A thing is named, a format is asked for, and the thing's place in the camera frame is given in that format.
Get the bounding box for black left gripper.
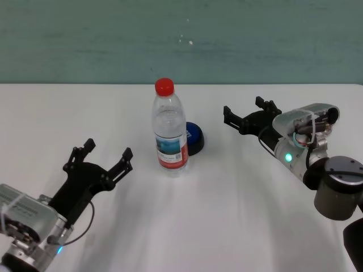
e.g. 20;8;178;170
47;138;134;229

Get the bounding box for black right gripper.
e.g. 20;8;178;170
222;96;284;146

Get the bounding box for blue button black base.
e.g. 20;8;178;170
185;121;205;156

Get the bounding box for clear water bottle red cap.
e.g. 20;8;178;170
152;77;190;178

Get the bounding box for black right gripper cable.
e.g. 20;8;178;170
257;125;280;158

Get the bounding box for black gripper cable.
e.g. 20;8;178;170
257;125;280;158
57;200;95;246

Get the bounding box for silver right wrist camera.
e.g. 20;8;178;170
272;103;340;143

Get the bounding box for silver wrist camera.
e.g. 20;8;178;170
272;103;340;143
0;183;67;244

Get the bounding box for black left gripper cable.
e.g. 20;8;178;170
57;200;95;246

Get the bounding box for white right camera zip tie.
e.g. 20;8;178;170
297;108;318;146

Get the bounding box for white camera zip tie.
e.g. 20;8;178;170
0;193;26;233
297;108;318;146

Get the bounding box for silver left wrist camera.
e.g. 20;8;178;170
0;183;67;244

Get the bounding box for white left camera zip tie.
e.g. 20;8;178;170
0;193;26;233

